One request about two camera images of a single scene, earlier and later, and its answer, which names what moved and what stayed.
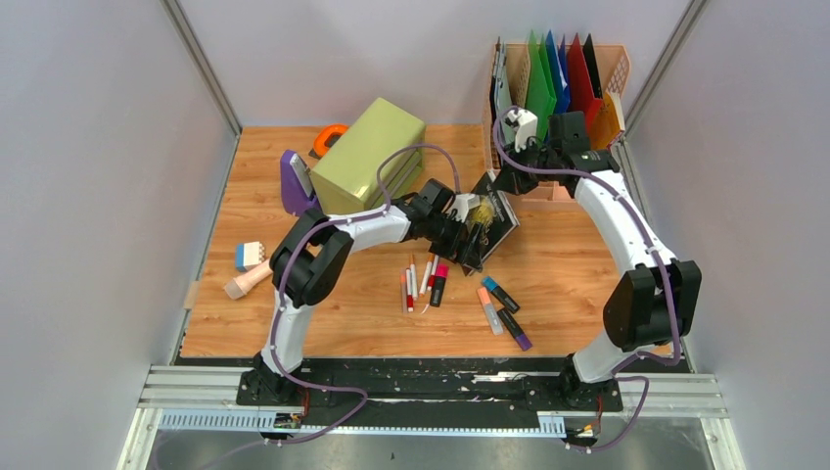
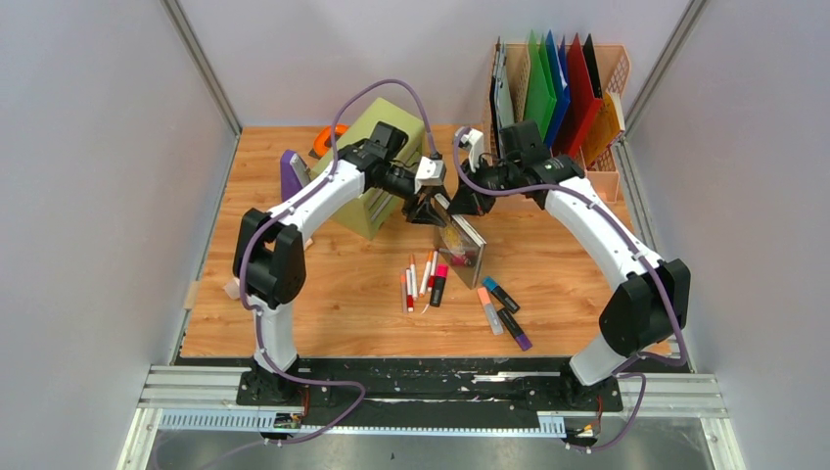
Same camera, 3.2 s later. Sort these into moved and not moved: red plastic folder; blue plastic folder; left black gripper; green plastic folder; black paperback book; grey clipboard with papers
Moved: black paperback book; left black gripper
Not moved: blue plastic folder; green plastic folder; red plastic folder; grey clipboard with papers
